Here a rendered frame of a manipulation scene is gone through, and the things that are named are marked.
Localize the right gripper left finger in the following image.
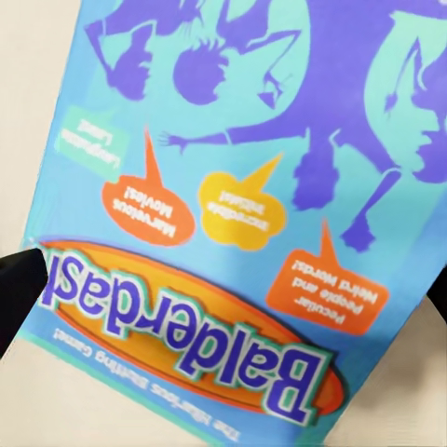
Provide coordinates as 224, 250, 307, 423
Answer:
0, 248, 48, 360

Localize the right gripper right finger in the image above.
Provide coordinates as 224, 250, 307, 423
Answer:
427, 265, 447, 322

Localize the board game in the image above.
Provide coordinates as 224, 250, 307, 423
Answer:
17, 0, 447, 447

